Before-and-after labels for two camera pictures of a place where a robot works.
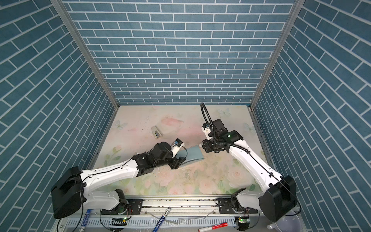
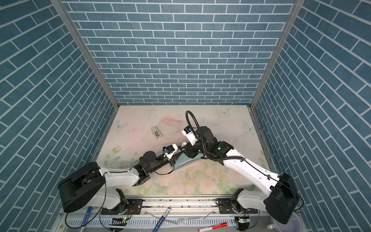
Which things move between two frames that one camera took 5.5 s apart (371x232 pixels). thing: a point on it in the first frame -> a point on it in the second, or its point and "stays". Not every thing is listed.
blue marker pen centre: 162,219 stays
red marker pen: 221,225 stays
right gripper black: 206,146 -> 189,151
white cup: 290,222 stays
